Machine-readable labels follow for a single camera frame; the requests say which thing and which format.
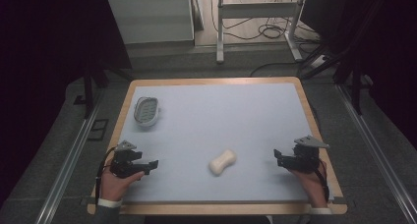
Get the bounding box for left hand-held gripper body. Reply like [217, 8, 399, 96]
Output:
[109, 140, 144, 180]

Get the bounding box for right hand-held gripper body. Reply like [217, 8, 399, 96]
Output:
[292, 135, 330, 175]

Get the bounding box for white oval soap dish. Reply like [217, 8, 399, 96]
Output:
[133, 95, 161, 128]

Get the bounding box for white soap bar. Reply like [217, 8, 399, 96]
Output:
[208, 147, 238, 177]

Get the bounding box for person's left hand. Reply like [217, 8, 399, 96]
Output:
[99, 167, 146, 202]

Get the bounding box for person's right hand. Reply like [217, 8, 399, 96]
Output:
[289, 159, 329, 209]

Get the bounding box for pale blue table mat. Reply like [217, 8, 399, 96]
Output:
[118, 82, 336, 204]

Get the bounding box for black tripod stand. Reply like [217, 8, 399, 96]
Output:
[298, 36, 375, 116]
[72, 61, 135, 120]

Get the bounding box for white cabinet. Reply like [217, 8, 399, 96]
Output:
[106, 0, 196, 45]

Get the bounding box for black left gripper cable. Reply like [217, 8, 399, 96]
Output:
[94, 146, 118, 206]

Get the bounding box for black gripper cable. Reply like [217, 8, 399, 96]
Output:
[94, 146, 118, 206]
[313, 158, 330, 204]

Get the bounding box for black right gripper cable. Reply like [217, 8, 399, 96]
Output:
[313, 158, 330, 204]

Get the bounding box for black floor bracket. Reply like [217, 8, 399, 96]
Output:
[87, 118, 110, 142]

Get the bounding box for metal floor rail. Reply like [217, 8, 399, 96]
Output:
[335, 83, 417, 224]
[33, 89, 106, 224]

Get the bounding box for black floor cables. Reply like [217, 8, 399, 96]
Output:
[209, 0, 323, 79]

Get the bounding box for white metal stand frame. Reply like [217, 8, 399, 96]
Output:
[215, 0, 310, 65]

